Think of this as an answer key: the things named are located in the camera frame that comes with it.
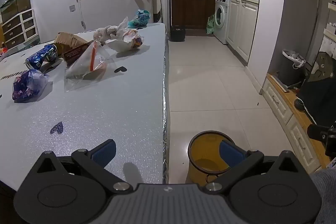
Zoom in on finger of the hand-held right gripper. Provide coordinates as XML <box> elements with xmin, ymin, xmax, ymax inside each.
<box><xmin>307</xmin><ymin>123</ymin><xmax>336</xmax><ymax>159</ymax></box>

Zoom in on olive cat-shaped cushion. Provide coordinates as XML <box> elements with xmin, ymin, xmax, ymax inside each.
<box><xmin>307</xmin><ymin>51</ymin><xmax>334</xmax><ymax>83</ymax></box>

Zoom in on glass tank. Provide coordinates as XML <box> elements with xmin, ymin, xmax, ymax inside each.
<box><xmin>0</xmin><ymin>0</ymin><xmax>32</xmax><ymax>24</ymax></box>

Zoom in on white washing machine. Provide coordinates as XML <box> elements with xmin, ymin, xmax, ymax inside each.
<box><xmin>214</xmin><ymin>0</ymin><xmax>231</xmax><ymax>45</ymax></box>

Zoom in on person's grey clothing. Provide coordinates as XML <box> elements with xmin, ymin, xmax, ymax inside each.
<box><xmin>310</xmin><ymin>168</ymin><xmax>336</xmax><ymax>224</ymax></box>

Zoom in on white kitchen base cabinets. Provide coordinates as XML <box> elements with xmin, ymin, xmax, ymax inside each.
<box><xmin>226</xmin><ymin>0</ymin><xmax>259</xmax><ymax>64</ymax></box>

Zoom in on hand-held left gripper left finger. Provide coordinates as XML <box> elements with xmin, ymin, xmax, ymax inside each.
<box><xmin>20</xmin><ymin>139</ymin><xmax>133</xmax><ymax>194</ymax></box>

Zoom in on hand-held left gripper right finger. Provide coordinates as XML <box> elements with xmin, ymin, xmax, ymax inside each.
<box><xmin>205</xmin><ymin>139</ymin><xmax>315</xmax><ymax>194</ymax></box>

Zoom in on white drawer unit dark drawers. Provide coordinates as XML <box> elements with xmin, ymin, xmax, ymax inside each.
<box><xmin>1</xmin><ymin>9</ymin><xmax>40</xmax><ymax>51</ymax></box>

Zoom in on teal plastic bag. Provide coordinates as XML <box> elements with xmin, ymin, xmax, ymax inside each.
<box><xmin>128</xmin><ymin>9</ymin><xmax>151</xmax><ymax>28</ymax></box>

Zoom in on black floor bin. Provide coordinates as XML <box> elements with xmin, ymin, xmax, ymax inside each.
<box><xmin>169</xmin><ymin>26</ymin><xmax>186</xmax><ymax>42</ymax></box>

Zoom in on dark cloth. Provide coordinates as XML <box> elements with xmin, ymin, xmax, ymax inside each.
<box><xmin>297</xmin><ymin>77</ymin><xmax>336</xmax><ymax>127</ymax></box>

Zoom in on brown cardboard piece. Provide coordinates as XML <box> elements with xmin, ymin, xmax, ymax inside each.
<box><xmin>54</xmin><ymin>32</ymin><xmax>90</xmax><ymax>56</ymax></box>

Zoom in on crushed blue can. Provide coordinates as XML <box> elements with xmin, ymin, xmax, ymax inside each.
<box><xmin>25</xmin><ymin>44</ymin><xmax>58</xmax><ymax>70</ymax></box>

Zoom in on dark red packet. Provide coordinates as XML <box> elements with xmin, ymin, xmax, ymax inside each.
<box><xmin>62</xmin><ymin>43</ymin><xmax>91</xmax><ymax>67</ymax></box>

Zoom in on purple plastic bag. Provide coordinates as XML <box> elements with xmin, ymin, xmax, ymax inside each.
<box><xmin>12</xmin><ymin>69</ymin><xmax>49</xmax><ymax>103</ymax></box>

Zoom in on low white cabinet wooden top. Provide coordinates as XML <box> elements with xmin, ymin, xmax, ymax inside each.
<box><xmin>261</xmin><ymin>73</ymin><xmax>332</xmax><ymax>174</ymax></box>

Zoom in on clear zip bag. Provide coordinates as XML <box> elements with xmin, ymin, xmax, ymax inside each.
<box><xmin>64</xmin><ymin>40</ymin><xmax>109</xmax><ymax>93</ymax></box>

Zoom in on white printed food wrapper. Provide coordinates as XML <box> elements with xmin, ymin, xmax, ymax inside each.
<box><xmin>105</xmin><ymin>29</ymin><xmax>144</xmax><ymax>52</ymax></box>

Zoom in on yellow bucket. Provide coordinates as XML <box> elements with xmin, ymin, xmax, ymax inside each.
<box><xmin>187</xmin><ymin>131</ymin><xmax>238</xmax><ymax>185</ymax></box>

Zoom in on grey waste bin white liner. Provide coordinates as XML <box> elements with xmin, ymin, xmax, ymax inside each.
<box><xmin>278</xmin><ymin>49</ymin><xmax>307</xmax><ymax>88</ymax></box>

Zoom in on white shelf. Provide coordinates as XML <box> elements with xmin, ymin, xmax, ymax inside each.
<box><xmin>323</xmin><ymin>1</ymin><xmax>336</xmax><ymax>43</ymax></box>

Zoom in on green plastic bag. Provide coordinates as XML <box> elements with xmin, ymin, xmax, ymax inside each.
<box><xmin>206</xmin><ymin>14</ymin><xmax>217</xmax><ymax>35</ymax></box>

